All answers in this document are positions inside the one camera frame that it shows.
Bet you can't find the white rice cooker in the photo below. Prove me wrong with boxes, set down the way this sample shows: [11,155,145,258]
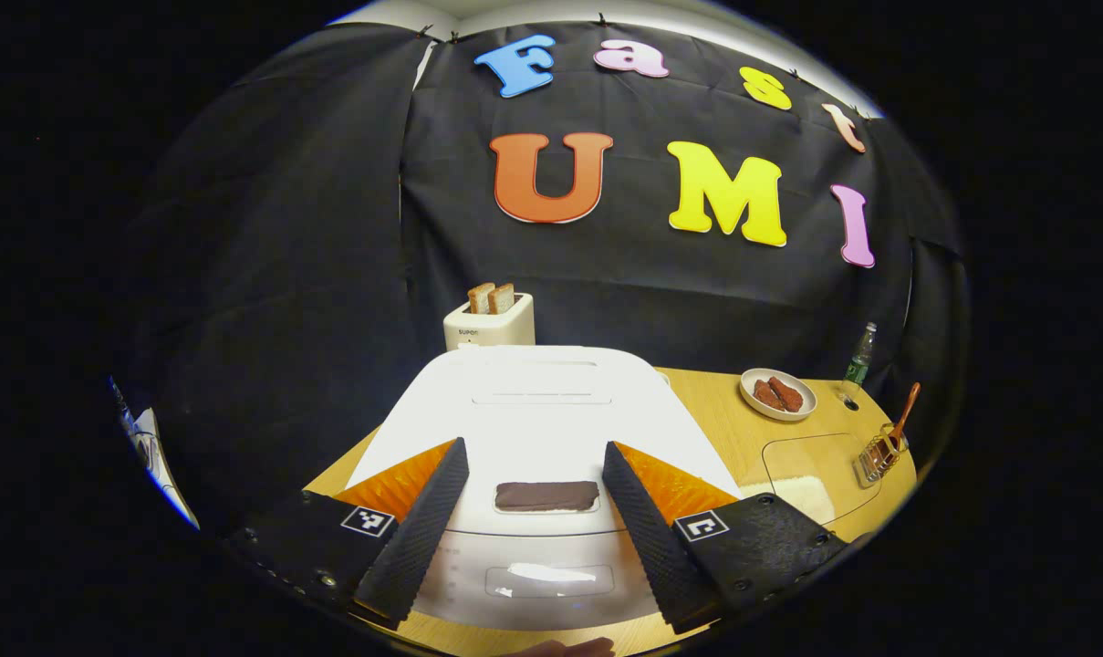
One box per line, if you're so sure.
[346,344,744,632]

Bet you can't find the metal wire chopstick holder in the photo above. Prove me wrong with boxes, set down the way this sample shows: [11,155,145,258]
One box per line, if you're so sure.
[854,422,910,483]

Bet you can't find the white toaster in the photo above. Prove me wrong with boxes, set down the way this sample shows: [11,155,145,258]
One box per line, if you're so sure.
[443,292,536,351]

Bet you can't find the black backdrop cloth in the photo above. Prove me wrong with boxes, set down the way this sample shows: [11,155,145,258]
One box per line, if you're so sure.
[113,20,972,512]

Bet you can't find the clear bottle with green label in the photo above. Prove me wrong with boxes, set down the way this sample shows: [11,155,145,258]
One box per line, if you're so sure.
[843,321,879,389]

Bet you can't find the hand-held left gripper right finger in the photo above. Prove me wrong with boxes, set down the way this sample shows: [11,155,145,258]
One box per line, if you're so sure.
[603,441,848,635]

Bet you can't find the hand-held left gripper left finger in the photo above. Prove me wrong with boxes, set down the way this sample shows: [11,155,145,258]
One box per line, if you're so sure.
[227,436,470,631]

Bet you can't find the white oval plate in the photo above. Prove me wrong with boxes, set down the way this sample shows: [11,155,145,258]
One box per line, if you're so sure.
[739,368,818,422]

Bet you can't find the clear plastic rice box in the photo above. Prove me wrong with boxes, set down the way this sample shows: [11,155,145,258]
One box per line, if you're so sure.
[761,432,883,526]

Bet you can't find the white device with cables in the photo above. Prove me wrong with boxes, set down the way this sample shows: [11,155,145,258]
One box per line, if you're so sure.
[118,406,201,530]

